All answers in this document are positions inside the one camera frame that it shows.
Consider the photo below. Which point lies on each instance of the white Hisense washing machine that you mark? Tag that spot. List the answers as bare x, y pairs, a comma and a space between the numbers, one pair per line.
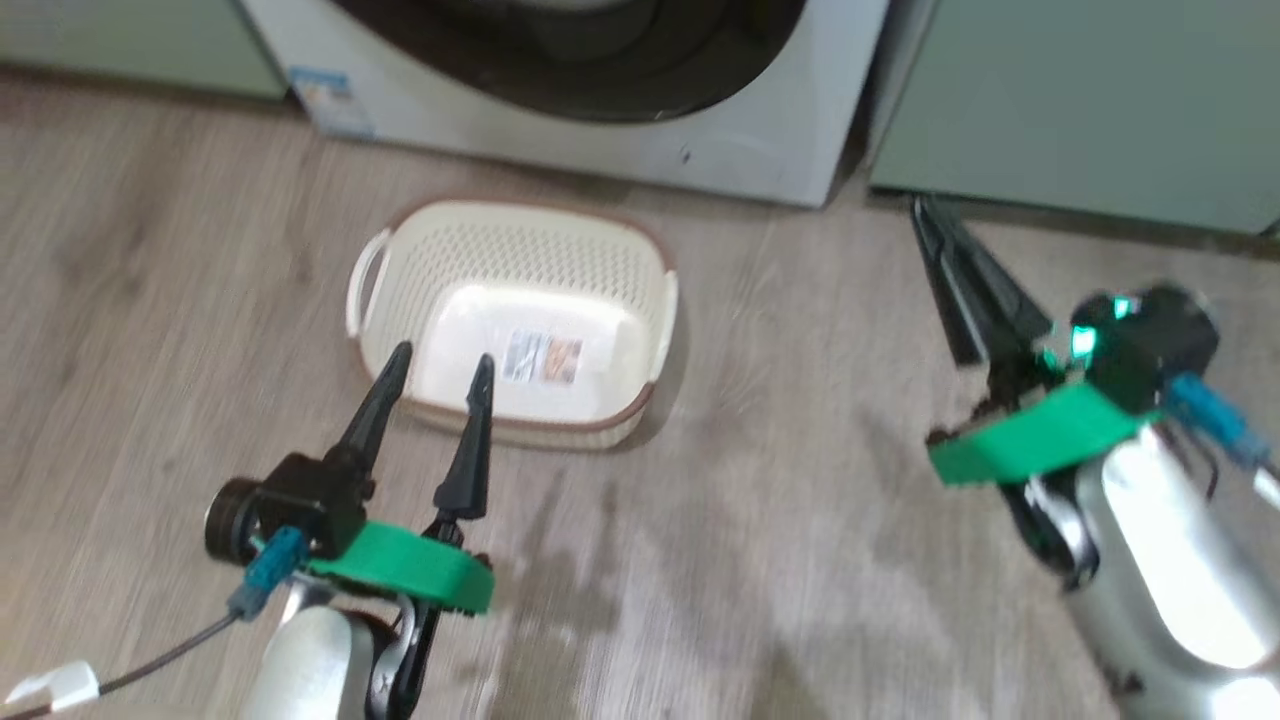
760, 140

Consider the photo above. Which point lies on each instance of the cream perforated laundry basket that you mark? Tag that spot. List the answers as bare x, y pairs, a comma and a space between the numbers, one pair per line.
520, 260

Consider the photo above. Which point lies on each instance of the pale green cabinet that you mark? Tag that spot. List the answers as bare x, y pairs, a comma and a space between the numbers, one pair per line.
1080, 100
130, 45

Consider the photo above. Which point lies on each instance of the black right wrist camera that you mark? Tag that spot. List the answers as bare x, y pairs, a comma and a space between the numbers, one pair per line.
1150, 340

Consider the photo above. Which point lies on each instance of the blue camera connector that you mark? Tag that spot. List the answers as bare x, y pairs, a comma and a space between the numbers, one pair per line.
1215, 415
268, 570

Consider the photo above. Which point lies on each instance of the printed basket sticker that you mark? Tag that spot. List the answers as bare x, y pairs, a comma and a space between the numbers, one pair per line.
543, 357

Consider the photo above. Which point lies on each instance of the blue right camera connector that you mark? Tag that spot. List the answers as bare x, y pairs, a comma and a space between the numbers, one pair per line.
1215, 415

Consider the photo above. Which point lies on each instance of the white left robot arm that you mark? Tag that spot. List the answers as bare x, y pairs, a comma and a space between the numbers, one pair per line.
320, 660

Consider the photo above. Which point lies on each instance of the blue energy label sticker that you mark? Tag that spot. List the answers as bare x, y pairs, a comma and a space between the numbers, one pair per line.
332, 102

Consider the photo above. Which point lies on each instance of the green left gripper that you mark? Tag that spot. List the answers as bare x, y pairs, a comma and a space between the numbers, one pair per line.
410, 568

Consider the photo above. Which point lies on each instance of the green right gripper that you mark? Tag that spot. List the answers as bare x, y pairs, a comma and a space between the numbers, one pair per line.
1040, 435

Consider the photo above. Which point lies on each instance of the blue left camera connector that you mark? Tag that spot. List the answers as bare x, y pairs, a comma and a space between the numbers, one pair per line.
268, 570

